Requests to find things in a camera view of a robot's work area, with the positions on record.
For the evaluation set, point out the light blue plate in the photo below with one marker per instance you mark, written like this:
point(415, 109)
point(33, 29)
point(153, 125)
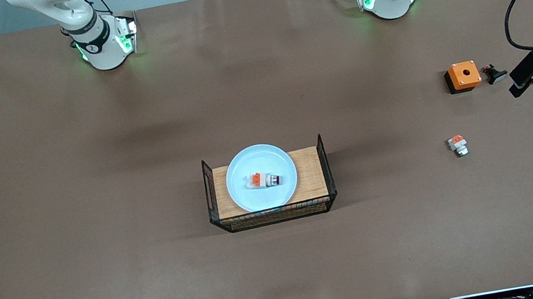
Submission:
point(264, 199)

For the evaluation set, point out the orange grey switch block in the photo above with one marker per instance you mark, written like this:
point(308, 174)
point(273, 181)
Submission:
point(458, 145)

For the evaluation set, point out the small black push button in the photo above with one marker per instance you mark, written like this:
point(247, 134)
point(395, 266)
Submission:
point(495, 74)

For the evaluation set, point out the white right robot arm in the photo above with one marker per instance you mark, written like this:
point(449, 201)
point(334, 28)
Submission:
point(100, 47)

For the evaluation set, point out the brown table cover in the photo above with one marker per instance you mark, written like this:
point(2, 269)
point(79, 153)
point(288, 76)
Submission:
point(107, 295)

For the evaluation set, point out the wooden board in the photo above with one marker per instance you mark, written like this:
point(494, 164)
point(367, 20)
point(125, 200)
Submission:
point(312, 179)

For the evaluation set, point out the orange button enclosure box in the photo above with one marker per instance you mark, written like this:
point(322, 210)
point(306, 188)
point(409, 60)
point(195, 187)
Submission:
point(464, 74)

